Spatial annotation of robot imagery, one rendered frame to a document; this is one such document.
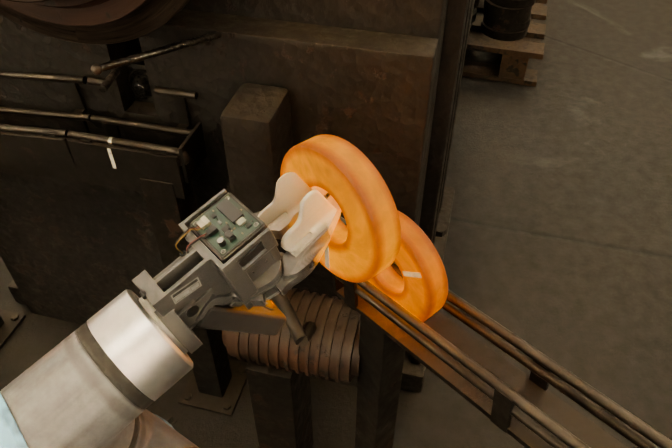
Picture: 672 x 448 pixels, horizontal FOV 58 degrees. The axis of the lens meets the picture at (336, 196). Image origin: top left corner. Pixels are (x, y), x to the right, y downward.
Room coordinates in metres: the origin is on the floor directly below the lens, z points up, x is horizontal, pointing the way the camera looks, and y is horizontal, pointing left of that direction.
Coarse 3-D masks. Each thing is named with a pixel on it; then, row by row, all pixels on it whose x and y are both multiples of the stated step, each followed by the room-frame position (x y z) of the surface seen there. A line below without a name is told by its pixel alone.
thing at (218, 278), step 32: (224, 192) 0.41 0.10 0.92; (192, 224) 0.38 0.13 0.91; (224, 224) 0.38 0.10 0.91; (256, 224) 0.37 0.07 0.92; (192, 256) 0.35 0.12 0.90; (224, 256) 0.34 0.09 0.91; (256, 256) 0.35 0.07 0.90; (160, 288) 0.32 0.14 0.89; (192, 288) 0.33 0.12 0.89; (224, 288) 0.35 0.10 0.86; (256, 288) 0.35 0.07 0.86; (192, 320) 0.33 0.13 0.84; (192, 352) 0.30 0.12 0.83
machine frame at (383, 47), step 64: (192, 0) 0.89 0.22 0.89; (256, 0) 0.86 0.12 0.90; (320, 0) 0.84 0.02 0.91; (384, 0) 0.82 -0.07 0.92; (448, 0) 0.88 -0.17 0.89; (0, 64) 0.92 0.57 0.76; (64, 64) 0.89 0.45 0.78; (192, 64) 0.83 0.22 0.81; (256, 64) 0.81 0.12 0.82; (320, 64) 0.78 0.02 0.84; (384, 64) 0.76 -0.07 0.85; (448, 64) 0.87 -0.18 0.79; (64, 128) 0.90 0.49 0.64; (128, 128) 0.87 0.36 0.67; (192, 128) 0.84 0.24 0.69; (320, 128) 0.78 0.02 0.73; (384, 128) 0.76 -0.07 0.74; (448, 128) 0.88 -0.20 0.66; (0, 192) 0.96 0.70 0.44; (64, 192) 0.92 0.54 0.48; (128, 192) 0.88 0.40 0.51; (448, 192) 1.38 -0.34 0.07; (64, 256) 0.93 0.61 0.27; (128, 256) 0.89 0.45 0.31; (64, 320) 0.96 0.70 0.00
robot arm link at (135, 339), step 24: (120, 312) 0.31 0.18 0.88; (144, 312) 0.31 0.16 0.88; (96, 336) 0.29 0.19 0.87; (120, 336) 0.29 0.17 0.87; (144, 336) 0.29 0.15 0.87; (168, 336) 0.30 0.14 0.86; (120, 360) 0.27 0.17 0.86; (144, 360) 0.28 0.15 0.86; (168, 360) 0.28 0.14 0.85; (144, 384) 0.26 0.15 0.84; (168, 384) 0.28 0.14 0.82
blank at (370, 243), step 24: (312, 144) 0.47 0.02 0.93; (336, 144) 0.46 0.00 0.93; (288, 168) 0.49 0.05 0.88; (312, 168) 0.46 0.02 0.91; (336, 168) 0.43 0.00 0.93; (360, 168) 0.43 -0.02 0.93; (336, 192) 0.43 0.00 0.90; (360, 192) 0.41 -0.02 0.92; (384, 192) 0.42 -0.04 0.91; (360, 216) 0.41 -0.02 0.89; (384, 216) 0.40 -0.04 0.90; (336, 240) 0.44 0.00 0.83; (360, 240) 0.40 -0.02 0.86; (384, 240) 0.39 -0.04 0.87; (336, 264) 0.43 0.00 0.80; (360, 264) 0.40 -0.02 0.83; (384, 264) 0.40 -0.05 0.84
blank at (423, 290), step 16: (400, 224) 0.51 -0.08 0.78; (416, 224) 0.51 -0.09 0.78; (416, 240) 0.49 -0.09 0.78; (400, 256) 0.49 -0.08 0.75; (416, 256) 0.47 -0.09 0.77; (432, 256) 0.48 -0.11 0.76; (384, 272) 0.53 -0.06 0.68; (416, 272) 0.47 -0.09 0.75; (432, 272) 0.47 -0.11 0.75; (384, 288) 0.51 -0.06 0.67; (400, 288) 0.50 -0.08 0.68; (416, 288) 0.47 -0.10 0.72; (432, 288) 0.45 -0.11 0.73; (400, 304) 0.48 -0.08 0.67; (416, 304) 0.46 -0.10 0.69; (432, 304) 0.45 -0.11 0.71
